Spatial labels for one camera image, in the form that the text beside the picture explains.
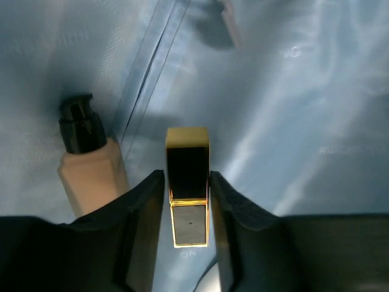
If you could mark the light blue hard-shell suitcase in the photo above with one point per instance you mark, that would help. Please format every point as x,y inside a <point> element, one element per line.
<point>293,94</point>

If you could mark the black and gold lipstick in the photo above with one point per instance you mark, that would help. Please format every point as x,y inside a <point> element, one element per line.
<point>188,171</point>

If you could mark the foundation bottle with black pump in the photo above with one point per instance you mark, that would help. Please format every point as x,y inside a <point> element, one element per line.
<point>91,170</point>

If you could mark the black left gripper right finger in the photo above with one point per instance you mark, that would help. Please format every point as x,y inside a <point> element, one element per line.
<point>259,251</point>

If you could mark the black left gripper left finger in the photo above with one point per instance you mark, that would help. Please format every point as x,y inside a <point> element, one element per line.
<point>111,249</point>

